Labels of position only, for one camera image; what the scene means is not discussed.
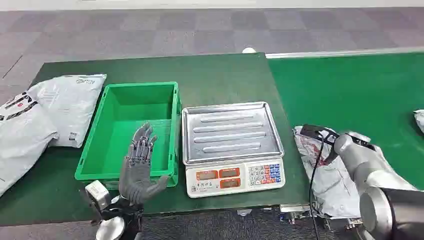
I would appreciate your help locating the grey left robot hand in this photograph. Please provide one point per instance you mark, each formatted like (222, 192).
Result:
(136, 179)

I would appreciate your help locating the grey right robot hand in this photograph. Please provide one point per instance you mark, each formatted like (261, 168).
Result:
(331, 155)

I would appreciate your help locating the parcel bag red print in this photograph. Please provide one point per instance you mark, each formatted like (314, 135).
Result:
(328, 188)

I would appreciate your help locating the green plastic crate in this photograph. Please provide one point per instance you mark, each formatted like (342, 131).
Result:
(129, 132)

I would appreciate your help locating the smooth grey parcel red print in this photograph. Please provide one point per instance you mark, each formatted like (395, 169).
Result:
(420, 120)

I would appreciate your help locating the plain grey parcel bag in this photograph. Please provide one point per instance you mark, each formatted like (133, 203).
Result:
(71, 106)

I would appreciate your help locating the white scale with steel tray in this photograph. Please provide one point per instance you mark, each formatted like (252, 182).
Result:
(232, 145)

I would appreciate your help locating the grey parcel bag black print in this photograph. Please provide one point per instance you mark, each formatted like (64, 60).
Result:
(23, 139)

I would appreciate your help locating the small white round object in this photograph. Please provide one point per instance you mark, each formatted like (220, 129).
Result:
(249, 50)

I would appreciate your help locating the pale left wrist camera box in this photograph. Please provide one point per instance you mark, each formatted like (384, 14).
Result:
(97, 193)

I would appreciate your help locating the white table bracket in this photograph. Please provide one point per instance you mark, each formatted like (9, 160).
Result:
(244, 212)

